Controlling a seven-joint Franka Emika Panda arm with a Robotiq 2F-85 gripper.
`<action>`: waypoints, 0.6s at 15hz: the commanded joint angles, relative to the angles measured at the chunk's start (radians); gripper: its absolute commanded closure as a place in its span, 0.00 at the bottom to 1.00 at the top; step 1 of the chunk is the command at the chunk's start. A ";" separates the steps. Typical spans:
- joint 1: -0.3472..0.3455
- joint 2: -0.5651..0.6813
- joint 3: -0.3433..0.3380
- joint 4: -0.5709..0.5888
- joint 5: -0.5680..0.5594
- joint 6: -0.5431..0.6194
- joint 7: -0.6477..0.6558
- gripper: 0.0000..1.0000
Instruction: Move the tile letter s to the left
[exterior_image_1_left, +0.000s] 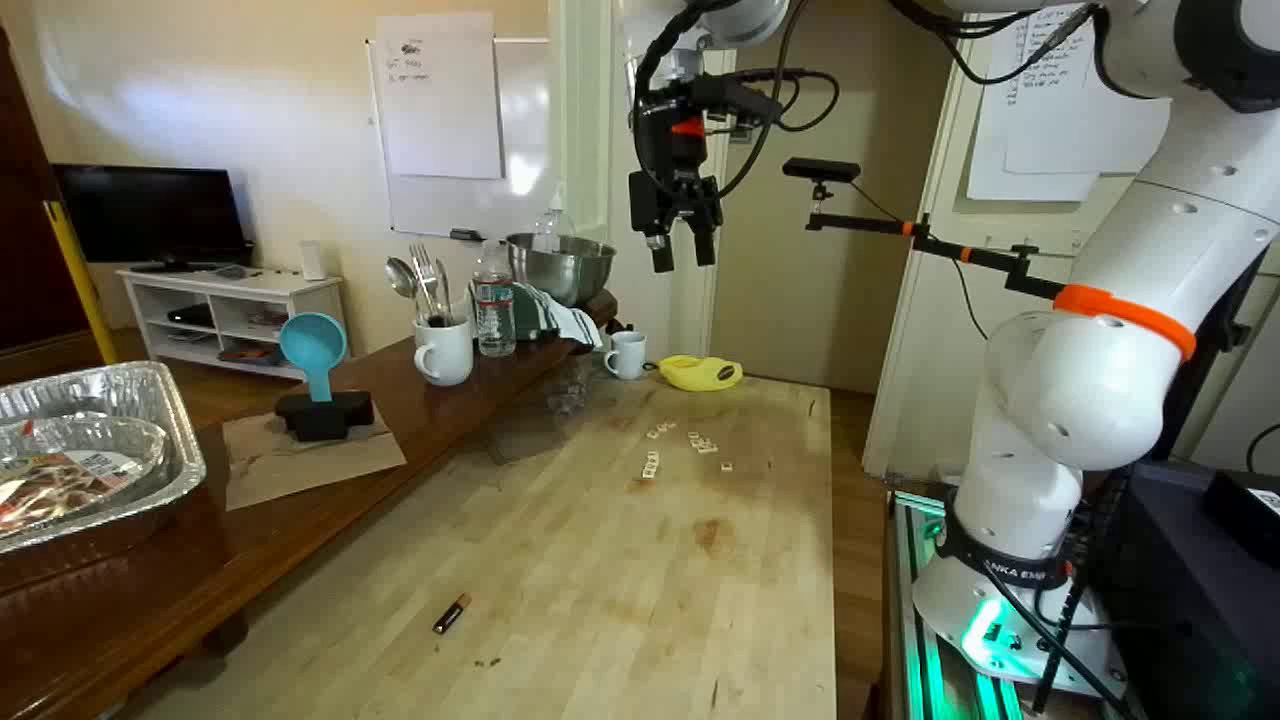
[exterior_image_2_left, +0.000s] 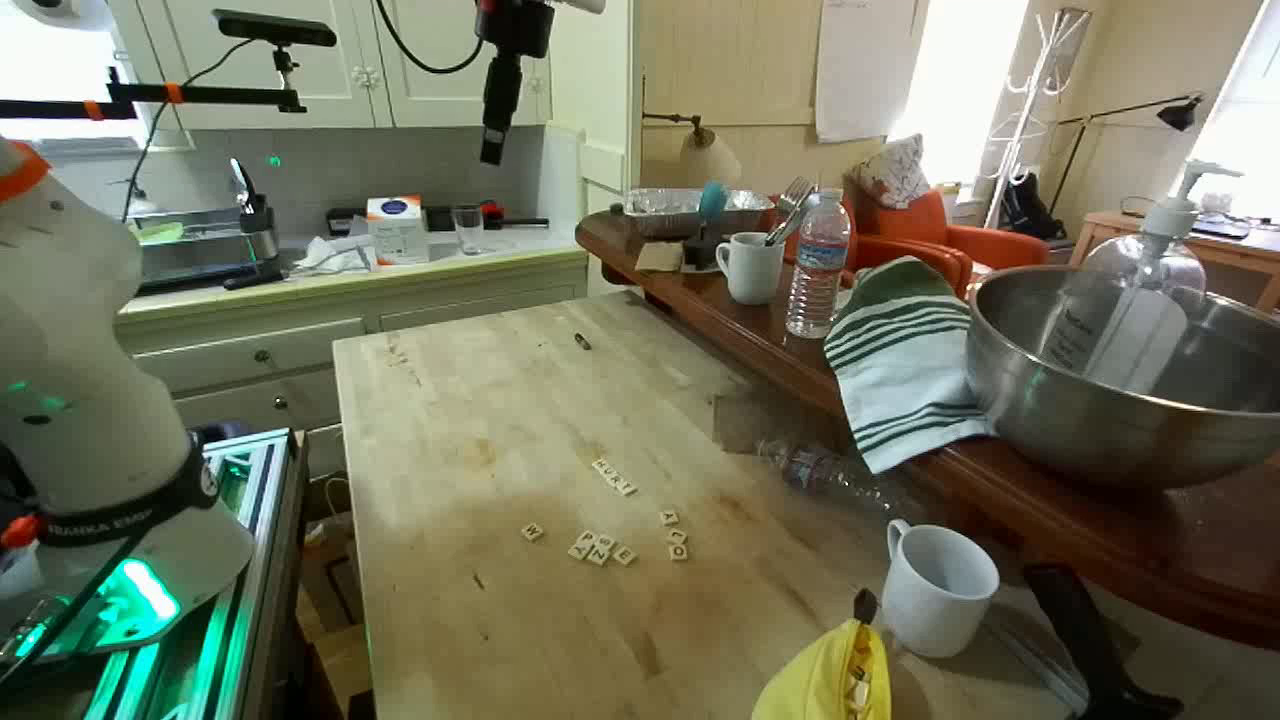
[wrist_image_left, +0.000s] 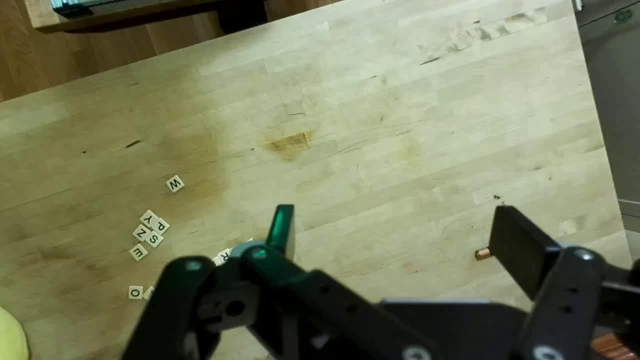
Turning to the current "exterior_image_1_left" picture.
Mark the white whiteboard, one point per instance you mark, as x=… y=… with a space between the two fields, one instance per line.
x=525 y=134

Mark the white flipchart paper sheet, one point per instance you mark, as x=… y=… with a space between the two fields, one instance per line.
x=437 y=103

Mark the black stand pole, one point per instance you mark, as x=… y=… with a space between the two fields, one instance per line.
x=1206 y=401

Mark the stainless steel mixing bowl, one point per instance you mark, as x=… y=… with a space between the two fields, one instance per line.
x=572 y=266

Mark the white cup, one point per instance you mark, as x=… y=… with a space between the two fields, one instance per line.
x=311 y=263

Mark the black controller box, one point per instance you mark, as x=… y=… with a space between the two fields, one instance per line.
x=1187 y=625

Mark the small white mug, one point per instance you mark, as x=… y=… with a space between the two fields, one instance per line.
x=627 y=357

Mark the metal spoon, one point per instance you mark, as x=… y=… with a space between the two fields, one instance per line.
x=437 y=279

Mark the dark wooden cabinet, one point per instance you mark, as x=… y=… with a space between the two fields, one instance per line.
x=25 y=240

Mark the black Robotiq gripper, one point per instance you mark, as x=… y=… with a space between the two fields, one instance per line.
x=674 y=166

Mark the aluminium foil tray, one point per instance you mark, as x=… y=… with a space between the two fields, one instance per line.
x=122 y=440

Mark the black power brick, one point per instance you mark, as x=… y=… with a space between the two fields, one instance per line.
x=1245 y=515

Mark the clear pump dispenser bottle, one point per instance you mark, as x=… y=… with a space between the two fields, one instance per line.
x=551 y=232

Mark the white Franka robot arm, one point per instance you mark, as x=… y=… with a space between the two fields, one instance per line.
x=1132 y=386

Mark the yellow banana-shaped dish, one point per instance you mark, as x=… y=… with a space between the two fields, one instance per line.
x=702 y=373

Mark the clear plastic water bottle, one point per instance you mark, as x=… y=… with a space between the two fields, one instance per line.
x=493 y=312

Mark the small white elongated piece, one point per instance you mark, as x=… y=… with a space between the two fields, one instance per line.
x=651 y=465

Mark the white tall cabinet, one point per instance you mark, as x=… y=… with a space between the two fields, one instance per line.
x=920 y=373

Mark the large white mug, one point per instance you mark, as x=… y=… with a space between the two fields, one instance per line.
x=442 y=357

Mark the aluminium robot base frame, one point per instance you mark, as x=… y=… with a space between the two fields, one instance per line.
x=920 y=666

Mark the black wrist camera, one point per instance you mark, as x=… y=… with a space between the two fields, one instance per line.
x=743 y=103

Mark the black marker pen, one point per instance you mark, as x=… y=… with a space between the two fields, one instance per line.
x=449 y=615

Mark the yellow stick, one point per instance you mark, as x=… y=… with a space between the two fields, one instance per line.
x=83 y=280

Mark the shiny red white packet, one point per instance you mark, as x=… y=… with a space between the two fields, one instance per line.
x=64 y=487

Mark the white shelf unit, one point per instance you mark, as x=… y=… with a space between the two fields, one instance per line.
x=234 y=320

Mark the brown wooden side table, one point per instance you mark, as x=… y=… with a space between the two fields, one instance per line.
x=132 y=587

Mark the blue plastic funnel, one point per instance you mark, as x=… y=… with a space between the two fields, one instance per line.
x=312 y=351

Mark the black bar camera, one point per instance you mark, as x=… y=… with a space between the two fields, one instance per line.
x=822 y=169

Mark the crushed clear plastic bottle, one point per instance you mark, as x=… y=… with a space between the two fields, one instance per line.
x=567 y=394

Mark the brown cardboard sheet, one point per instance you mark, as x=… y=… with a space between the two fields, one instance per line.
x=304 y=465

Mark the metal ladle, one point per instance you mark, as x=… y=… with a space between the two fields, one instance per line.
x=400 y=279

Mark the green striped white towel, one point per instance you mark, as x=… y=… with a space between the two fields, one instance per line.
x=567 y=320

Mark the black block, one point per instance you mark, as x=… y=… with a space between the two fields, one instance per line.
x=326 y=416

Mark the cream letter tile W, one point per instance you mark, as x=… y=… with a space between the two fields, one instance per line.
x=660 y=430

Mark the black flat screen monitor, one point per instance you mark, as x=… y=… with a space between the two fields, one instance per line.
x=153 y=212

